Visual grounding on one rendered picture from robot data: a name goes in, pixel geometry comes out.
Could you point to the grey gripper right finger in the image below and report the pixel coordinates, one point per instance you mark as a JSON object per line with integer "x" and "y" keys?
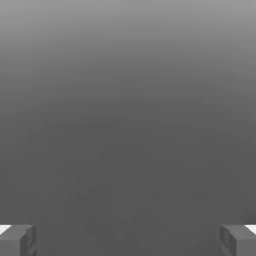
{"x": 240, "y": 242}

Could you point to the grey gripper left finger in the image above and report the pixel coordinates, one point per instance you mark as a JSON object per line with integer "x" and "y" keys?
{"x": 16, "y": 241}

